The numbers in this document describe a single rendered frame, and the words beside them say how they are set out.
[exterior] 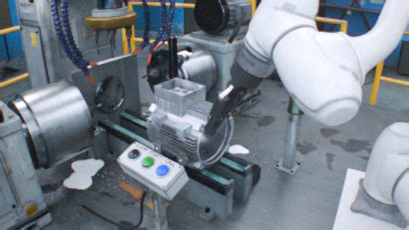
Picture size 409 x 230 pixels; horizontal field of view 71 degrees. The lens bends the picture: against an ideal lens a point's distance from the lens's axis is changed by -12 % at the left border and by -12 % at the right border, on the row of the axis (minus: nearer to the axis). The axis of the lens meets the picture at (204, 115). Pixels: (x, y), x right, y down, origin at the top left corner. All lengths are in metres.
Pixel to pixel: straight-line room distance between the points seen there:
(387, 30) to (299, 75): 0.19
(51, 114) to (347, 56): 0.76
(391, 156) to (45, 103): 0.97
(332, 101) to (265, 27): 0.20
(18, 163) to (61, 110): 0.19
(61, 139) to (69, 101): 0.12
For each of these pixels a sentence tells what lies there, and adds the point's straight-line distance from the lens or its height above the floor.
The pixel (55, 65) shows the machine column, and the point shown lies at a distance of 1.28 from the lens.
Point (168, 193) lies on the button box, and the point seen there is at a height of 1.03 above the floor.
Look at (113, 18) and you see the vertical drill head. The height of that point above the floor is 1.33.
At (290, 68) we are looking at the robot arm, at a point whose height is 1.34.
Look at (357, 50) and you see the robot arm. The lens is 0.54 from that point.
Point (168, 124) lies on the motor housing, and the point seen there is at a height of 1.06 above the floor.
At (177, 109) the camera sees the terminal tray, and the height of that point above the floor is 1.10.
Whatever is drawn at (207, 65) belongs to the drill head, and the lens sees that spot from 1.33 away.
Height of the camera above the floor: 1.49
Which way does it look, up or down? 26 degrees down
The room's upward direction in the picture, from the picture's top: straight up
